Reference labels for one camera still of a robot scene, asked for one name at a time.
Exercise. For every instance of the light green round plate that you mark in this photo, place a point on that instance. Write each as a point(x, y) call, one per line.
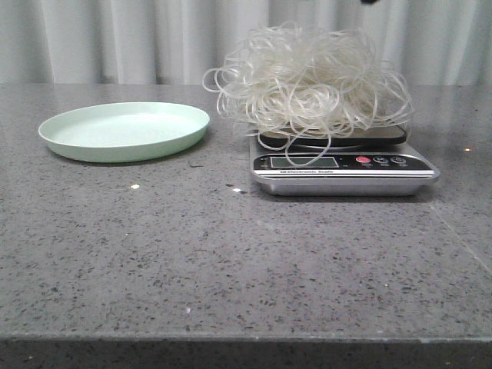
point(124, 132)

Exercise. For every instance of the silver black kitchen scale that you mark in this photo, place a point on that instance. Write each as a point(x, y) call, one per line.
point(375, 162)

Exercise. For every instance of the white pleated curtain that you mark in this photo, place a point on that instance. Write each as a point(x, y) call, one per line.
point(175, 42)

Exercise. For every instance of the white translucent vermicelli bundle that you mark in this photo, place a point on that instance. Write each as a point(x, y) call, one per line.
point(299, 83)

